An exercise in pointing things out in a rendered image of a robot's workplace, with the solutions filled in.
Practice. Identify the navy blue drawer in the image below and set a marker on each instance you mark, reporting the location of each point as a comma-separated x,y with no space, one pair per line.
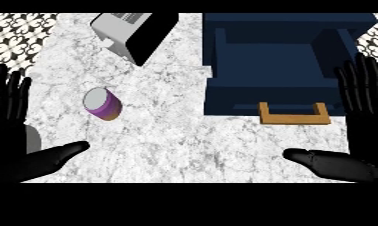
273,80

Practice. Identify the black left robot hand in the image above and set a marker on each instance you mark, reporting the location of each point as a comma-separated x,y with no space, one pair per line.
16,156

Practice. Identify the purple can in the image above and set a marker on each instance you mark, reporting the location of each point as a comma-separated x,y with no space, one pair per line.
103,104

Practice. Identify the grey and black appliance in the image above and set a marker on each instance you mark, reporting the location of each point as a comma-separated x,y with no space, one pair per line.
133,35

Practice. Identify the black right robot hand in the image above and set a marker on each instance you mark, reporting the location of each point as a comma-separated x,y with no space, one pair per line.
362,156

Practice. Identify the navy blue cabinet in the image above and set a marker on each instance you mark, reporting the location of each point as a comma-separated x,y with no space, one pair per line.
289,23

